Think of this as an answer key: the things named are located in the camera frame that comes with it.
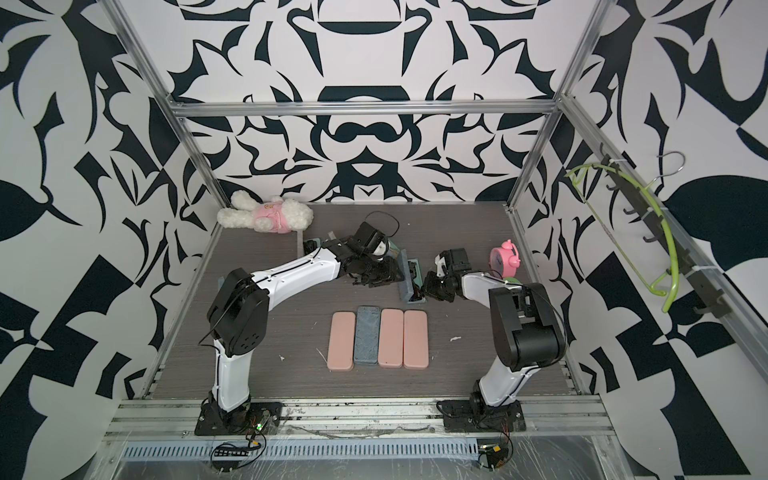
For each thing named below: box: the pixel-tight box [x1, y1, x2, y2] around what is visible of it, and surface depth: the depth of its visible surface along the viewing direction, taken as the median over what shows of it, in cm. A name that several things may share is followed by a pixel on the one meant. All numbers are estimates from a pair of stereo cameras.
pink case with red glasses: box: [327, 311, 356, 370], surface depth 86 cm
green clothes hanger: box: [565, 163, 680, 312], surface depth 57 cm
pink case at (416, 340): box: [403, 310, 429, 370], surface depth 86 cm
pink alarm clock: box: [489, 239, 521, 278], surface depth 95 cm
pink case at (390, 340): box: [378, 308, 404, 368], surface depth 86 cm
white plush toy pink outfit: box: [217, 190, 314, 234], surface depth 107 cm
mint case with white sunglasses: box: [354, 306, 381, 365], surface depth 87 cm
